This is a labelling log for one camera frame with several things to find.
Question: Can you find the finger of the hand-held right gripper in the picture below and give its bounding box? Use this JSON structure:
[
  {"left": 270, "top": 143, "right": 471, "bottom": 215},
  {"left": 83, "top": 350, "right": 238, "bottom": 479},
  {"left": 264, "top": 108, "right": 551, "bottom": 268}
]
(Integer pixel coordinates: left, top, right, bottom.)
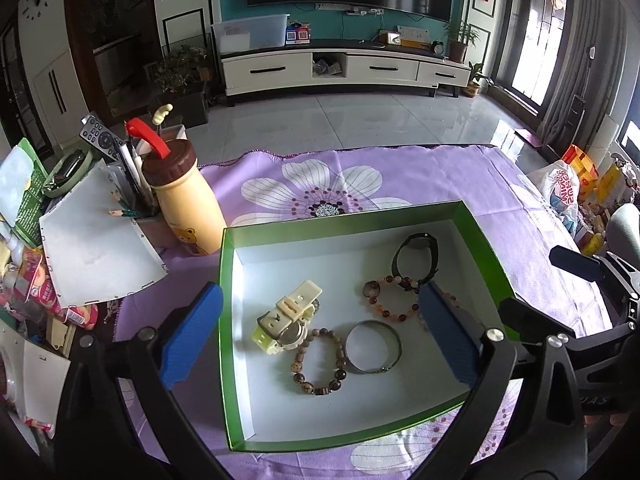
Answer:
[
  {"left": 549, "top": 246, "right": 608, "bottom": 283},
  {"left": 498, "top": 297, "right": 576, "bottom": 343}
]

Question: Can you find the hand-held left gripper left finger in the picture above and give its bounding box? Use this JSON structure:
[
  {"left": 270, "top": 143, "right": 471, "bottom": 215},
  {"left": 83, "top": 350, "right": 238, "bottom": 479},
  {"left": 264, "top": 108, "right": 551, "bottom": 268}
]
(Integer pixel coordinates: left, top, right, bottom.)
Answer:
[{"left": 55, "top": 282, "right": 224, "bottom": 480}]

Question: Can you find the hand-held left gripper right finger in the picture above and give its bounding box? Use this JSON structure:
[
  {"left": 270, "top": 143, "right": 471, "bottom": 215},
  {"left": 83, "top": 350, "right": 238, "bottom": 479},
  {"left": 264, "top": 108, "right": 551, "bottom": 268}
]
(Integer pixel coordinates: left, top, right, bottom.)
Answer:
[{"left": 415, "top": 280, "right": 589, "bottom": 480}]

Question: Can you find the silver bangle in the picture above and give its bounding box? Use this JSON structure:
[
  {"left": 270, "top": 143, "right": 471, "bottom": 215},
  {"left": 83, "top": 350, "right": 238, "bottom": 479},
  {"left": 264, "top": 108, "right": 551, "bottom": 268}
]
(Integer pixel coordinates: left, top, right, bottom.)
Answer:
[{"left": 345, "top": 320, "right": 402, "bottom": 374}]

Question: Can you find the green cardboard box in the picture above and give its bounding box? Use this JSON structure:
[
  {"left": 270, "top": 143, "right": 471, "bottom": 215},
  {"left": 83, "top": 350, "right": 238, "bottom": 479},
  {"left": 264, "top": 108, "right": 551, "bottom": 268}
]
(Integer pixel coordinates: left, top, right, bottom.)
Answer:
[{"left": 218, "top": 200, "right": 516, "bottom": 453}]

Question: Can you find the red amber bead bracelet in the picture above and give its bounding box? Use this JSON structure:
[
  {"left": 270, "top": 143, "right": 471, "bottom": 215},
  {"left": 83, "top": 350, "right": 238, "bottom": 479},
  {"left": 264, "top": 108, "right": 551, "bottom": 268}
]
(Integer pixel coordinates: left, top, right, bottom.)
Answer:
[{"left": 362, "top": 274, "right": 423, "bottom": 322}]

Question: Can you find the black wrist watch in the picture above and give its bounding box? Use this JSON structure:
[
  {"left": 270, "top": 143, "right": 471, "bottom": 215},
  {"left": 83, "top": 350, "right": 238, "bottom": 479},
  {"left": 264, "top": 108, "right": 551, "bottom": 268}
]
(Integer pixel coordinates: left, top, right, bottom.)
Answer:
[{"left": 391, "top": 232, "right": 440, "bottom": 288}]

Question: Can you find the brown wooden bead bracelet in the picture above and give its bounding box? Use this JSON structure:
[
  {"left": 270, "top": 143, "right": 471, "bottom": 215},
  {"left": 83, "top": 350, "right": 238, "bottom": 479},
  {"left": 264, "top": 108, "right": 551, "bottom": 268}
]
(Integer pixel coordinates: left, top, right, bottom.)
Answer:
[{"left": 290, "top": 327, "right": 348, "bottom": 396}]

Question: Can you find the person's right hand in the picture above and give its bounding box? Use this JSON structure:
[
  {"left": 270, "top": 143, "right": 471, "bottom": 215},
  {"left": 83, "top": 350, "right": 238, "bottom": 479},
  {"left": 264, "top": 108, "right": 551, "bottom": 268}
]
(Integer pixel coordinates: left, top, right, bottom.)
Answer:
[{"left": 585, "top": 412, "right": 632, "bottom": 428}]

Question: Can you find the grey chair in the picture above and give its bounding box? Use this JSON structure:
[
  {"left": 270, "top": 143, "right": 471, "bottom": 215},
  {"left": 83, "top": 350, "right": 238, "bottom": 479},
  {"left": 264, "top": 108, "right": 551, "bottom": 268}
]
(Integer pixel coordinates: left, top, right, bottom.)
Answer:
[{"left": 605, "top": 203, "right": 640, "bottom": 261}]

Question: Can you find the white printed plastic bag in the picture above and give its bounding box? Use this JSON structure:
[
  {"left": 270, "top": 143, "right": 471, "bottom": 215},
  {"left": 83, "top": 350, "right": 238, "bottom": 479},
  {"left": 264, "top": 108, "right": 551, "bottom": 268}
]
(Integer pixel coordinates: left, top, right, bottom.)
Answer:
[{"left": 525, "top": 160, "right": 583, "bottom": 233}]

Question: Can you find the yellow carton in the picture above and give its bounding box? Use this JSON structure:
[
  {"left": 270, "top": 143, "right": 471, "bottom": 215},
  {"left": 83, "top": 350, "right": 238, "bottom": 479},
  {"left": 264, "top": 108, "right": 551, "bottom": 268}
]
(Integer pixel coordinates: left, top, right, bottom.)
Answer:
[{"left": 597, "top": 162, "right": 631, "bottom": 206}]

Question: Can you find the pale green wrist watch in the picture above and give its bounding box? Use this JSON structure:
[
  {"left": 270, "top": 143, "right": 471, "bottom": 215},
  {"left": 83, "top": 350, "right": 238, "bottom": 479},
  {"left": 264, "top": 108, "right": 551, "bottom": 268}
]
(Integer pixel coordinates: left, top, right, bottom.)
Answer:
[{"left": 256, "top": 281, "right": 322, "bottom": 357}]

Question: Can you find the orange carton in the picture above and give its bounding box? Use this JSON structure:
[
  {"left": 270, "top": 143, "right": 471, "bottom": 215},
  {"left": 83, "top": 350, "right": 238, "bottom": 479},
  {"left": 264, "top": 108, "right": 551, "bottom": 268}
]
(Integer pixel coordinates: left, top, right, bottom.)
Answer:
[{"left": 562, "top": 144, "right": 601, "bottom": 193}]

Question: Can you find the pink yogurt cup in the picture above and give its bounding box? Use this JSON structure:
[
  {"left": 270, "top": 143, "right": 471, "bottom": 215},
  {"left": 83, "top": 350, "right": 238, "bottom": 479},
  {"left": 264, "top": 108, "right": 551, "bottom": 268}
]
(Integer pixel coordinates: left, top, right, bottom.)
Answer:
[
  {"left": 12, "top": 249, "right": 60, "bottom": 313},
  {"left": 62, "top": 304, "right": 101, "bottom": 331}
]

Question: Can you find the yellow bear bottle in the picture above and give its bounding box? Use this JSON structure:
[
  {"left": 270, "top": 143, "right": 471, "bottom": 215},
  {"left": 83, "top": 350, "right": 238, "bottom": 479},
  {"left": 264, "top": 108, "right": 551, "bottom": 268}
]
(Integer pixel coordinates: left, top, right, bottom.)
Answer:
[{"left": 125, "top": 117, "right": 228, "bottom": 257}]

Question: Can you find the white paper folder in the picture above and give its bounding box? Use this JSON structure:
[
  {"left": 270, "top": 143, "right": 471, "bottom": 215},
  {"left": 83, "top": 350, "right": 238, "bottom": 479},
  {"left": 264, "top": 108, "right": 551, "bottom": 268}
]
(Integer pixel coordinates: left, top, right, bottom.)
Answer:
[{"left": 39, "top": 162, "right": 170, "bottom": 308}]

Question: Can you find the pen holder with pens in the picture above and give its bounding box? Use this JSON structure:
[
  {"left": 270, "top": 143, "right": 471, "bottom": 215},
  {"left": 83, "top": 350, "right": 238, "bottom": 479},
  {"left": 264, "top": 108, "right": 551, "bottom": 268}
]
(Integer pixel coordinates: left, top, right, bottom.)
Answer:
[{"left": 107, "top": 140, "right": 161, "bottom": 218}]

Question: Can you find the white box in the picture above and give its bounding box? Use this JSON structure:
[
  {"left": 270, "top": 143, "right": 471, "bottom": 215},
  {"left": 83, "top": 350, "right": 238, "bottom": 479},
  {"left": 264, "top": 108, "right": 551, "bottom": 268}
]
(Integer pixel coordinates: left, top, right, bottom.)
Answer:
[{"left": 0, "top": 330, "right": 73, "bottom": 428}]

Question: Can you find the purple flower cloth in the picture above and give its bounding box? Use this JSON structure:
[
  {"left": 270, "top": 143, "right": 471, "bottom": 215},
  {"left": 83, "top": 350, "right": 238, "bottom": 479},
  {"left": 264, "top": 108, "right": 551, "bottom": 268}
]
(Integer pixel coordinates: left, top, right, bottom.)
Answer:
[{"left": 112, "top": 144, "right": 621, "bottom": 480}]

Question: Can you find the grey curtain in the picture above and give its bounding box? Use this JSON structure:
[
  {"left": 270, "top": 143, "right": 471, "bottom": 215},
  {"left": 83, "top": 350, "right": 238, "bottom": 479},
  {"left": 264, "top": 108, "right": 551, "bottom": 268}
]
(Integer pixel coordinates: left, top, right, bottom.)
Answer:
[{"left": 542, "top": 10, "right": 626, "bottom": 146}]

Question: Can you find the green round band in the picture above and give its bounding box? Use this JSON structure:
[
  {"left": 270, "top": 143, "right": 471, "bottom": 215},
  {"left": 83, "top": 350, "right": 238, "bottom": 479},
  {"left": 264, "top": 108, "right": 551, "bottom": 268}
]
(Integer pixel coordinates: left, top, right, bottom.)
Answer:
[{"left": 42, "top": 149, "right": 95, "bottom": 197}]

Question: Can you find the small potted plant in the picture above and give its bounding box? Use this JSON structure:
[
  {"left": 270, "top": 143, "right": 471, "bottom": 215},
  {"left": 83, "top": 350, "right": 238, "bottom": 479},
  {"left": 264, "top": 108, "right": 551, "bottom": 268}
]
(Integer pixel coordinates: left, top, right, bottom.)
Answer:
[{"left": 462, "top": 62, "right": 488, "bottom": 98}]

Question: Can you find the green white packet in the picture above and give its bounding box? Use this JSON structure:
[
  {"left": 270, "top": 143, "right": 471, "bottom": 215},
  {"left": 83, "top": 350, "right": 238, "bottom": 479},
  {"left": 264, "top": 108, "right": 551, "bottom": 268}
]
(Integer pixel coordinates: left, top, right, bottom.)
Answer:
[{"left": 0, "top": 140, "right": 48, "bottom": 246}]

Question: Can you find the grey remote control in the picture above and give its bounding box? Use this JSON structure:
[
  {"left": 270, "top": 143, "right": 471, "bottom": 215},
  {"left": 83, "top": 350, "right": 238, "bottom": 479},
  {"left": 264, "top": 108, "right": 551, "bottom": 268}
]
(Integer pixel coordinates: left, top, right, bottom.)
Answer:
[{"left": 80, "top": 114, "right": 126, "bottom": 153}]

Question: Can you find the tall potted plant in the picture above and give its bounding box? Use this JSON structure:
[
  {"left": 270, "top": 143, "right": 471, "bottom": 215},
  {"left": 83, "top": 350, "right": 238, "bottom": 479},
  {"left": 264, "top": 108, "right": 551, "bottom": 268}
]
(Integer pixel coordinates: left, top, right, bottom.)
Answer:
[{"left": 444, "top": 19, "right": 481, "bottom": 64}]

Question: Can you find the bushy potted plant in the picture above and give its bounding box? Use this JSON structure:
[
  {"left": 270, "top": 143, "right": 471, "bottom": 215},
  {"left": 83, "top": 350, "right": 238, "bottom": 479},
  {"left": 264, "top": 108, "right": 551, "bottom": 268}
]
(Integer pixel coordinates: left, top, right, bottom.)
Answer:
[{"left": 150, "top": 45, "right": 211, "bottom": 128}]

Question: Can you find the white television cabinet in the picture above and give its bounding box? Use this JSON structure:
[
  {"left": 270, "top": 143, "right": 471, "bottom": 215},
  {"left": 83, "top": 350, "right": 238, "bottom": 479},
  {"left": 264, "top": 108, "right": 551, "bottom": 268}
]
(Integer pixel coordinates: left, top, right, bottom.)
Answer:
[{"left": 220, "top": 40, "right": 472, "bottom": 108}]

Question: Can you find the white desk sign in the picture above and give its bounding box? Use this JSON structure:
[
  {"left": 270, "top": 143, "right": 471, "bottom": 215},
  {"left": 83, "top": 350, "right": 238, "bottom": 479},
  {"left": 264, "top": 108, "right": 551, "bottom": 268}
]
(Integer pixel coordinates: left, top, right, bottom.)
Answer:
[{"left": 397, "top": 25, "right": 432, "bottom": 43}]

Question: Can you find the clear plastic storage box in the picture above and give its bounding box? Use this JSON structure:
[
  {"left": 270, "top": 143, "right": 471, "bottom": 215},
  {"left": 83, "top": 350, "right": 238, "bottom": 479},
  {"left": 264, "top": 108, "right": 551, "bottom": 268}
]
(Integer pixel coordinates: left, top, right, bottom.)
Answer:
[{"left": 211, "top": 14, "right": 291, "bottom": 56}]

